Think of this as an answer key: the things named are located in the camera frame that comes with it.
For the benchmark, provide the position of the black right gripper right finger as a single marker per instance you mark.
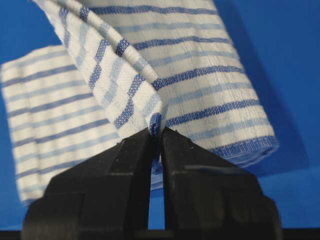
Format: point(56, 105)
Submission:
point(208, 198)

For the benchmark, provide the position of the white blue striped towel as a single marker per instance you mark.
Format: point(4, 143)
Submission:
point(124, 66)

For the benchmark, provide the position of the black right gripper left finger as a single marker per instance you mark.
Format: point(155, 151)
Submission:
point(103, 198)

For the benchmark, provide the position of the blue table cloth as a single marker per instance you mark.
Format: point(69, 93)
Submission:
point(278, 42)

